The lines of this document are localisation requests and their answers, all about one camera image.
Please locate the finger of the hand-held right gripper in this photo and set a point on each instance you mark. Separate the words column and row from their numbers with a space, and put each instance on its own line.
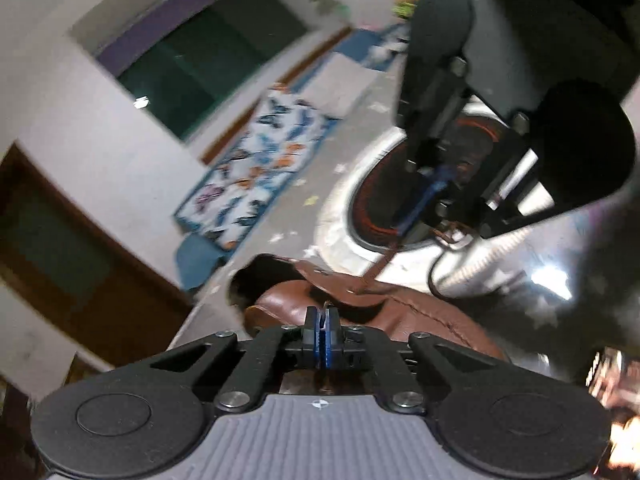
column 492, row 210
column 430, row 190

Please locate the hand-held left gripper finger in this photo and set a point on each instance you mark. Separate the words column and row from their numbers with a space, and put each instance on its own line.
column 320, row 345
column 328, row 345

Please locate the brown leather shoe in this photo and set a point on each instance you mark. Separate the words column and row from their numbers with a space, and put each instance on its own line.
column 400, row 315

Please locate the brown shoelace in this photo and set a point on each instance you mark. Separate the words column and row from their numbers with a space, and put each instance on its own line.
column 380, row 267

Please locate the grey star quilted table cover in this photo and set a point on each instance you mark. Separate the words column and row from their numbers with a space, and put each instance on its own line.
column 345, row 130

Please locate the white pillow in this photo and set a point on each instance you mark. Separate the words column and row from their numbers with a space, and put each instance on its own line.
column 340, row 85

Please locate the blue sofa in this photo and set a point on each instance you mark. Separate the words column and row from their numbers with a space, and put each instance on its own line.
column 195, row 260

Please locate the butterfly pattern pillow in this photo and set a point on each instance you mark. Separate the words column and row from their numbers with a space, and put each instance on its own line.
column 260, row 160

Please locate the teddy bear with green vest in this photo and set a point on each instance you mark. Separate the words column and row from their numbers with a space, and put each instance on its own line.
column 405, row 7

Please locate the wooden door with glass pane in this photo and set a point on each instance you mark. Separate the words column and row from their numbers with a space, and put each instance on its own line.
column 75, row 270

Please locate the dark glass window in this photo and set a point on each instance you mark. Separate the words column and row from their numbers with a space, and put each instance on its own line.
column 210, row 55

